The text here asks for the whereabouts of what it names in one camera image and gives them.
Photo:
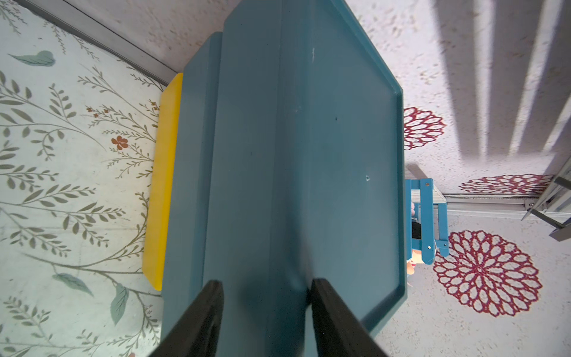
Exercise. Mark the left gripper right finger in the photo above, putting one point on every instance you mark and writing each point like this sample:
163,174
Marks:
337,330

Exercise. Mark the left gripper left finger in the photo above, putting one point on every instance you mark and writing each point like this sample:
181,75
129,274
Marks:
197,331

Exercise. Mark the teal three-drawer cabinet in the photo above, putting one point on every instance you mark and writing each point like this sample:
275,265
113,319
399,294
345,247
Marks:
279,160

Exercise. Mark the blue white toy crib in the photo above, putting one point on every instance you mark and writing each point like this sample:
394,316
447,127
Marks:
426,233

